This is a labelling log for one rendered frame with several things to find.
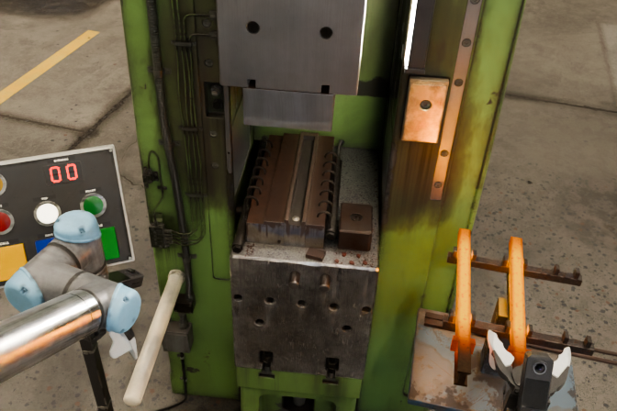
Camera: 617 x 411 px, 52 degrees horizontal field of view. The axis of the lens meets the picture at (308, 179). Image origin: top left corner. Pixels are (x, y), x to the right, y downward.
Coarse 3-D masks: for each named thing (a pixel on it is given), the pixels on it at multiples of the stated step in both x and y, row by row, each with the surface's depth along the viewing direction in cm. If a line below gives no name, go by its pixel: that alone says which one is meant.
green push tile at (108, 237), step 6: (102, 228) 148; (108, 228) 148; (114, 228) 148; (102, 234) 148; (108, 234) 148; (114, 234) 149; (102, 240) 148; (108, 240) 148; (114, 240) 149; (108, 246) 148; (114, 246) 149; (108, 252) 149; (114, 252) 149; (108, 258) 149; (114, 258) 149
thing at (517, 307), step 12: (516, 240) 157; (516, 252) 154; (516, 264) 150; (516, 276) 147; (516, 288) 144; (516, 300) 141; (516, 312) 138; (516, 324) 136; (516, 336) 133; (516, 348) 130; (516, 360) 128
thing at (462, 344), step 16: (464, 240) 157; (464, 256) 152; (464, 272) 148; (464, 288) 144; (464, 304) 140; (464, 320) 136; (464, 336) 132; (464, 352) 128; (464, 368) 125; (464, 384) 126
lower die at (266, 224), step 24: (288, 144) 189; (264, 168) 180; (288, 168) 179; (312, 168) 178; (264, 192) 171; (288, 192) 170; (312, 192) 170; (264, 216) 162; (288, 216) 161; (312, 216) 162; (264, 240) 164; (288, 240) 163; (312, 240) 163
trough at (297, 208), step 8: (304, 136) 192; (312, 136) 191; (304, 144) 190; (312, 144) 190; (304, 152) 186; (304, 160) 183; (304, 168) 180; (304, 176) 177; (296, 184) 174; (304, 184) 174; (296, 192) 171; (304, 192) 171; (296, 200) 168; (304, 200) 168; (296, 208) 165; (296, 216) 163; (296, 224) 160
